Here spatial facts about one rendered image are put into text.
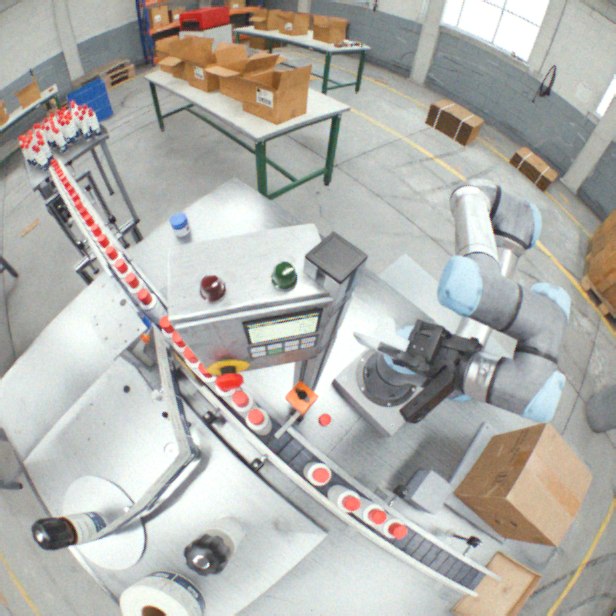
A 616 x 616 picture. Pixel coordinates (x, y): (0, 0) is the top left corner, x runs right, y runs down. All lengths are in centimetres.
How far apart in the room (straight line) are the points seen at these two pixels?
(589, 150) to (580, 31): 190
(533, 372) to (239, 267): 39
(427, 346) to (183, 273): 37
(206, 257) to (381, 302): 82
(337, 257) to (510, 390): 30
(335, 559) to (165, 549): 48
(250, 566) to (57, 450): 69
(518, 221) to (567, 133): 474
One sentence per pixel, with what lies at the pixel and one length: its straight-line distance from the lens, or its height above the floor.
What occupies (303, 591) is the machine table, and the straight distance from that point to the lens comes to 100.
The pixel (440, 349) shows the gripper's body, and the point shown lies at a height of 130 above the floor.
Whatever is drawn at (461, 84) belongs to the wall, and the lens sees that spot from 588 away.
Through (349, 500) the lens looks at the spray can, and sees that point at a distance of 67.
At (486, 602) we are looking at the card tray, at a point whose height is 83.
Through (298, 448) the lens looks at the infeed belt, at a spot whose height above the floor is 88.
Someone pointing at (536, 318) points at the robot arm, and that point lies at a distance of 45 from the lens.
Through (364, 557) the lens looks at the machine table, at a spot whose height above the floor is 83.
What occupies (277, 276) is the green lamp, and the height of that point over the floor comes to 149.
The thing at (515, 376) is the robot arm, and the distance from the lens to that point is 46.
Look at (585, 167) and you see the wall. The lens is 548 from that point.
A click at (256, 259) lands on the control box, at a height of 148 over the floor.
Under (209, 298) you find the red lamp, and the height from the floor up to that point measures 148.
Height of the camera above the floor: 173
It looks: 62 degrees down
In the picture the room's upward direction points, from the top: 8 degrees clockwise
